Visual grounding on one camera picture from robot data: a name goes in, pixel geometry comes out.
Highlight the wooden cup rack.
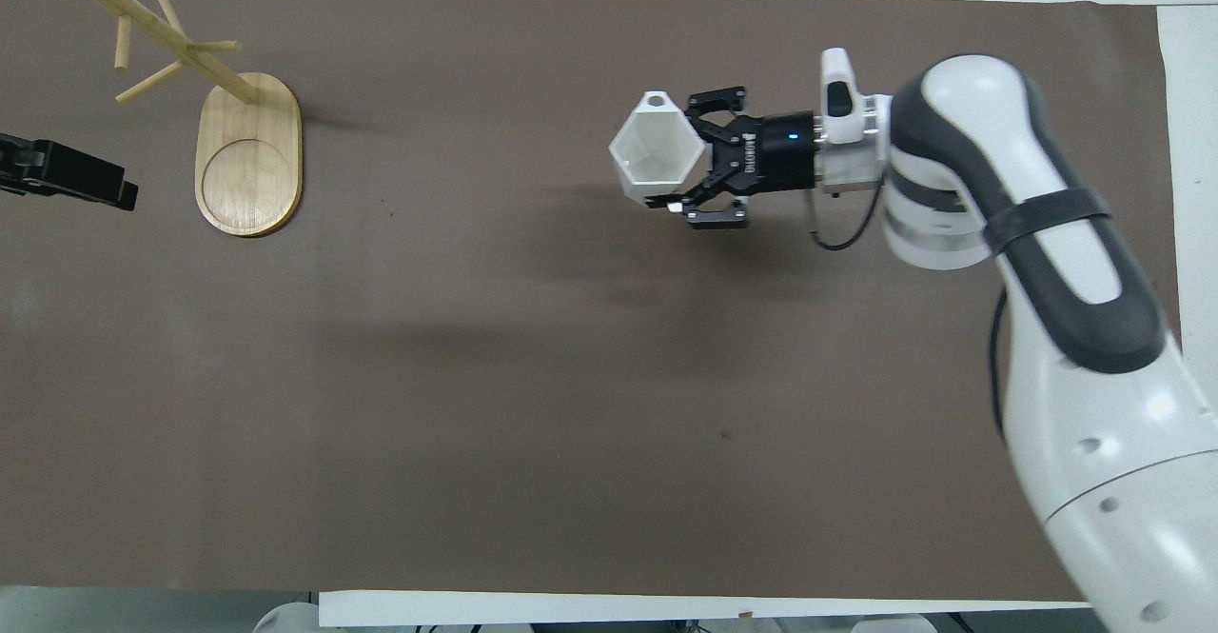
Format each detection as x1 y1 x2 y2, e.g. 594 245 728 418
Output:
0 0 305 240

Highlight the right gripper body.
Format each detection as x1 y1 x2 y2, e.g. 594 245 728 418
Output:
717 111 817 194

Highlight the white hexagonal cup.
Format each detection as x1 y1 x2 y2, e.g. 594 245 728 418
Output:
608 90 708 205

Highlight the black cable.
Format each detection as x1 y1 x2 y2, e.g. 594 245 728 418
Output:
807 181 1011 446

